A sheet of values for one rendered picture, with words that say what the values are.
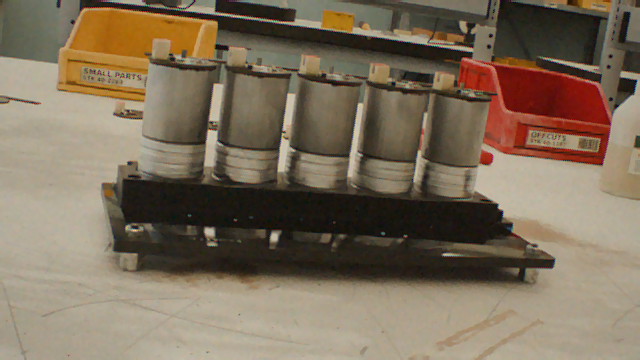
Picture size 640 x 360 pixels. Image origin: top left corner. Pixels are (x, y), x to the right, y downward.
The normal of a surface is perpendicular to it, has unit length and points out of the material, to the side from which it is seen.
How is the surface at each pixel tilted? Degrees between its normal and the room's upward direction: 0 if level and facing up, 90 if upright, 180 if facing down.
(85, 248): 0
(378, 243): 0
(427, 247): 0
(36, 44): 90
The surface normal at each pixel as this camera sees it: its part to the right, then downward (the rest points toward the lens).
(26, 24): 0.04, 0.22
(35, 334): 0.14, -0.97
